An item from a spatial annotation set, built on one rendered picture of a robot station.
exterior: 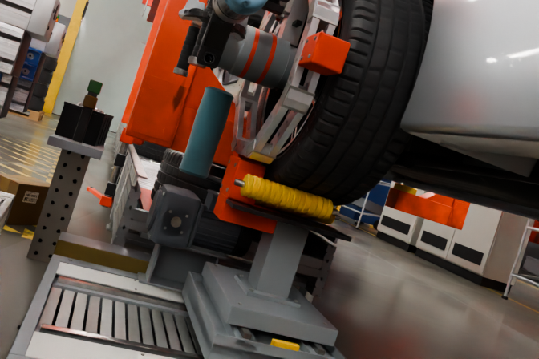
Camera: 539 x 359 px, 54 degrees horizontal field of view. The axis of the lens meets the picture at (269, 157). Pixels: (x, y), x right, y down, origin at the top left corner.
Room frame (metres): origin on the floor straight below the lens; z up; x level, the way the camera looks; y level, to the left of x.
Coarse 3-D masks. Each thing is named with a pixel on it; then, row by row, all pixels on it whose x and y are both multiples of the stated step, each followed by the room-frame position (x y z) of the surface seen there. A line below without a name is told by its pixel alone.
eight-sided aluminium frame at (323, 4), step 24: (312, 0) 1.26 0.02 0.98; (336, 0) 1.26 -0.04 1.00; (264, 24) 1.68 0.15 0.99; (312, 24) 1.21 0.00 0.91; (336, 24) 1.23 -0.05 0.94; (312, 72) 1.23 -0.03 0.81; (240, 96) 1.69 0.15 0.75; (288, 96) 1.21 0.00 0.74; (312, 96) 1.23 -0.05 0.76; (240, 120) 1.62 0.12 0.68; (288, 120) 1.29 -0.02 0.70; (240, 144) 1.49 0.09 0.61; (264, 144) 1.32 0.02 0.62
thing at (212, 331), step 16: (192, 272) 1.71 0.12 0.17; (192, 288) 1.59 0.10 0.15; (208, 288) 1.63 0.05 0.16; (192, 304) 1.53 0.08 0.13; (208, 304) 1.51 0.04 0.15; (192, 320) 1.47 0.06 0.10; (208, 320) 1.33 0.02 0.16; (224, 320) 1.38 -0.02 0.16; (208, 336) 1.29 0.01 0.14; (224, 336) 1.24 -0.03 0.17; (240, 336) 1.27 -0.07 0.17; (256, 336) 1.38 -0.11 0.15; (272, 336) 1.42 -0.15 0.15; (208, 352) 1.25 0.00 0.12; (224, 352) 1.25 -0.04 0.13; (240, 352) 1.26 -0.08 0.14; (256, 352) 1.27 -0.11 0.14; (272, 352) 1.28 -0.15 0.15; (288, 352) 1.29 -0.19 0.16; (304, 352) 1.30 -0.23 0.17; (320, 352) 1.33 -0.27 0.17; (336, 352) 1.41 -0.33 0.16
